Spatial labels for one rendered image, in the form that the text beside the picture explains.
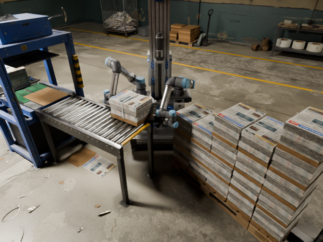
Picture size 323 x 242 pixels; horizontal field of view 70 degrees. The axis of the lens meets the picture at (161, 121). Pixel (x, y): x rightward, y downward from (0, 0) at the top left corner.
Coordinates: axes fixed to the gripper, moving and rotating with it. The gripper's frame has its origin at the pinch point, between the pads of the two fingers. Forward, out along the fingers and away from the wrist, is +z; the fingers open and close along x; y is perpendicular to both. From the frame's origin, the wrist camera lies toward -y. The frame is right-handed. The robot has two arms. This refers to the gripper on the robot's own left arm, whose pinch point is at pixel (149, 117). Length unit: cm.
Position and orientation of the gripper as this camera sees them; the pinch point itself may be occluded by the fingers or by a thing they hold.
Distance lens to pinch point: 260.7
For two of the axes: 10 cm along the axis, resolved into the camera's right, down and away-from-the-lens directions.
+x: -5.4, 4.6, -7.1
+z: -8.4, -2.9, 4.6
